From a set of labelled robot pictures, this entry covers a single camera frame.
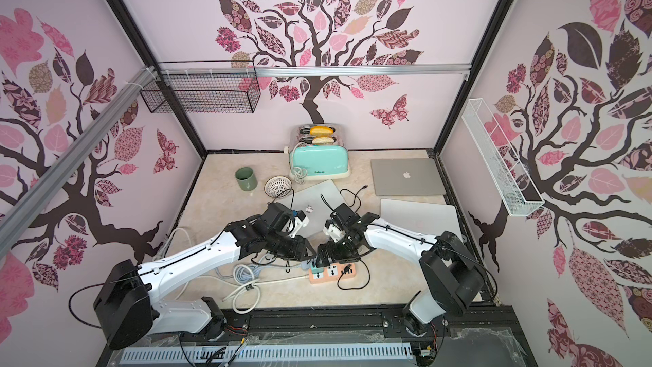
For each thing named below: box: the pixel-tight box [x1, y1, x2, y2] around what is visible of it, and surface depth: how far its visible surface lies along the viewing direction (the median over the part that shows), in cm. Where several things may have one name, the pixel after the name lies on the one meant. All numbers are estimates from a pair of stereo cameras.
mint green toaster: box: [287, 123, 351, 181], surface depth 103 cm
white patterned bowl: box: [264, 175, 293, 198], surface depth 106 cm
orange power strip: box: [309, 262, 357, 285], surface depth 83 cm
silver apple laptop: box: [370, 158, 447, 197], surface depth 116 cm
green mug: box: [234, 166, 259, 192], surface depth 109 cm
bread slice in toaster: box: [309, 125, 334, 136], surface depth 105 cm
